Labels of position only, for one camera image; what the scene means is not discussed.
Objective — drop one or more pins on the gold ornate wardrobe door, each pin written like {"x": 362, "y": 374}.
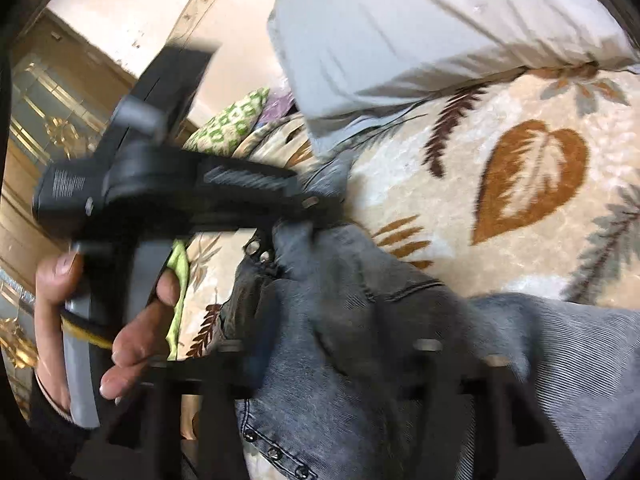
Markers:
{"x": 45, "y": 100}

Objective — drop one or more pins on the white pillow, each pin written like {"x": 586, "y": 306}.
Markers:
{"x": 425, "y": 35}

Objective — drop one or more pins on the lime green cloth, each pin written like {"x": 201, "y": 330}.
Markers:
{"x": 177, "y": 270}

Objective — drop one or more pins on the grey denim pants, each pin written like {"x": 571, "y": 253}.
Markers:
{"x": 360, "y": 320}

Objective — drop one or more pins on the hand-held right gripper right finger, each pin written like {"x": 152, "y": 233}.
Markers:
{"x": 500, "y": 395}

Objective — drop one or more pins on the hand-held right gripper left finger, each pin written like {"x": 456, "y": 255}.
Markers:
{"x": 202, "y": 384}

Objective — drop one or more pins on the person's left forearm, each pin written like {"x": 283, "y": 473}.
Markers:
{"x": 55, "y": 440}

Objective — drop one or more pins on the leaf printed blanket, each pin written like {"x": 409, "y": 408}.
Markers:
{"x": 500, "y": 110}

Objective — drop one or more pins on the green patterned cushion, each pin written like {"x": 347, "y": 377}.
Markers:
{"x": 227, "y": 122}

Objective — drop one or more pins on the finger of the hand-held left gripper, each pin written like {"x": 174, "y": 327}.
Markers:
{"x": 270, "y": 214}

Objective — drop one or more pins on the person's left hand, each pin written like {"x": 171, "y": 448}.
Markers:
{"x": 137, "y": 332}

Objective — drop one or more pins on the purple cloth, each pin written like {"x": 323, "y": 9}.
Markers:
{"x": 279, "y": 105}

